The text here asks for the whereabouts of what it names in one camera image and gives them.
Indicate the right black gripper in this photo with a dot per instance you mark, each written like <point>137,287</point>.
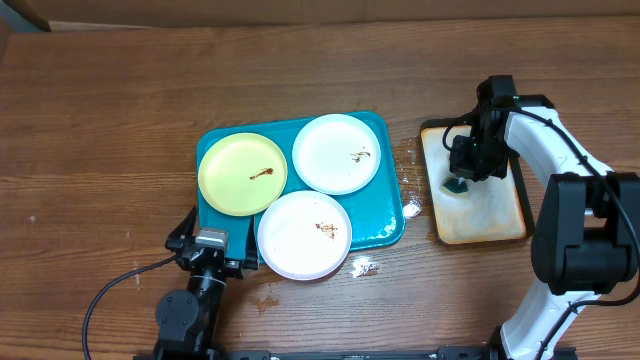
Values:
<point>462,167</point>

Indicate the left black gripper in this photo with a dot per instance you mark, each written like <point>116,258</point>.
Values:
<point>236,268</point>

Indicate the green yellow sponge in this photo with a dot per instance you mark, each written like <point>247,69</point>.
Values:
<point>455,187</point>

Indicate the yellow plate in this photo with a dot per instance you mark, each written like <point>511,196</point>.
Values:
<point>242,174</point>

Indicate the white plate with brown stain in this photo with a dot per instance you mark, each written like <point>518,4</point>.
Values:
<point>336,154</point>

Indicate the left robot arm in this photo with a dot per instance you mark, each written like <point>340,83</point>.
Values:
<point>187,318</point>

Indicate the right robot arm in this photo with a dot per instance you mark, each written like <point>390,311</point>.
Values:
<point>586,238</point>

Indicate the black tray with soapy water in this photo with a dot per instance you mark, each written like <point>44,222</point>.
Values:
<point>495,210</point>

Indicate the teal plastic tray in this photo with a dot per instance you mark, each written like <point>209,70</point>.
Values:
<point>375,211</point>

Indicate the pale pink plate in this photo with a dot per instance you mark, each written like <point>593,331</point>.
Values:
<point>304,235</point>

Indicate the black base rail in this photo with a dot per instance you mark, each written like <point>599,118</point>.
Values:
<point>442,353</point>

